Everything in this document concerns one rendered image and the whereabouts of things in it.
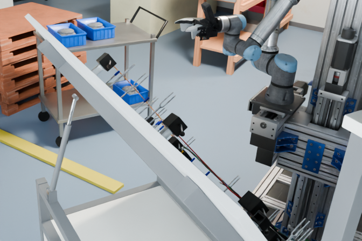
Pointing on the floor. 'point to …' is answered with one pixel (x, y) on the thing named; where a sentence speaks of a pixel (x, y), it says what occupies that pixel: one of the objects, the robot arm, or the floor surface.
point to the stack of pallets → (27, 55)
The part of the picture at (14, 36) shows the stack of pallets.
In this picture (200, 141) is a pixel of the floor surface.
